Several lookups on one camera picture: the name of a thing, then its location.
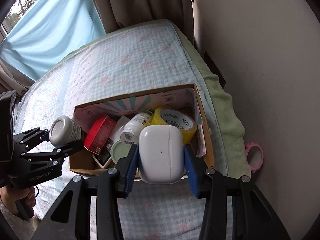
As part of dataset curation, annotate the red box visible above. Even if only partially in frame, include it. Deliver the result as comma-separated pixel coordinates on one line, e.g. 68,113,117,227
83,114,117,155

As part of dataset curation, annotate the pink ring toy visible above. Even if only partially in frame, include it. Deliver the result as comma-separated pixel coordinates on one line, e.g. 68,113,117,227
245,142,264,173

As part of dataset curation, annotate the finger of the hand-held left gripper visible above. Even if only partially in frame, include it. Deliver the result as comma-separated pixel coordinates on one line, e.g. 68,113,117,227
14,127,54,153
24,140,84,167

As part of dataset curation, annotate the light blue cloth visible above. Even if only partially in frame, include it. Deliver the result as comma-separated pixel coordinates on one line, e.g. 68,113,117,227
0,0,107,81

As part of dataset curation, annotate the white electronic device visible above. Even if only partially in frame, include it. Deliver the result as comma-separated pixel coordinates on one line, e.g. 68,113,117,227
92,152,113,168

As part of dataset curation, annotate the grey-brown curtain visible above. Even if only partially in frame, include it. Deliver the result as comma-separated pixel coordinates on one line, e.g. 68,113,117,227
84,0,198,49
0,59,31,98

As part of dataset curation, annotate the yellow tape roll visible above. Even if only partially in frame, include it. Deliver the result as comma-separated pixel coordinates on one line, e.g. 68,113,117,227
151,107,198,146

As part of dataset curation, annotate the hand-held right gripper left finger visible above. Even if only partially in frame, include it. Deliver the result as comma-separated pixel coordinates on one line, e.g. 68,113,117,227
32,144,139,240

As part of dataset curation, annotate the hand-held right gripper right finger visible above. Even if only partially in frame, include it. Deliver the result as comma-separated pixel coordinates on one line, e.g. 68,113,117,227
184,145,290,240

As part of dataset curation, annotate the pale green round lid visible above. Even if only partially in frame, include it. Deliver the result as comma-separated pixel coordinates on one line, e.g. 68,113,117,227
111,140,131,166

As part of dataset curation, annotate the person's left hand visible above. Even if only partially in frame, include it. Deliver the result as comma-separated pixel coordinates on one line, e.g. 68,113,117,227
0,186,37,214

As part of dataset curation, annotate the printed bed sheet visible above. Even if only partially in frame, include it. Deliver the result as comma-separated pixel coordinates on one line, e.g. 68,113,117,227
12,21,234,240

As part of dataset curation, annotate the white card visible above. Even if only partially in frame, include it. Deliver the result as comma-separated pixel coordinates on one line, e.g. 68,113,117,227
107,115,131,143

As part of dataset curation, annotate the white earbud case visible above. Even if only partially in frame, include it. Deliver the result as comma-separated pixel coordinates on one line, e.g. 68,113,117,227
138,125,185,184

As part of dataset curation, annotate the window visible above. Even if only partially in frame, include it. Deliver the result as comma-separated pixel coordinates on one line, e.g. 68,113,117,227
0,0,64,35

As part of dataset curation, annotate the paper-lined cardboard box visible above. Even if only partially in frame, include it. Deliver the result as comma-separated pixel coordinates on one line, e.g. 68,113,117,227
69,83,215,180

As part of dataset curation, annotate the white bottle with green label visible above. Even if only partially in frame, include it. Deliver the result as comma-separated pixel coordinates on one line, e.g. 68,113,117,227
120,109,154,146

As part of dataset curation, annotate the white jar with grey lid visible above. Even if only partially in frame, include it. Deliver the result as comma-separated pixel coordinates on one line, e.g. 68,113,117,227
49,115,82,147

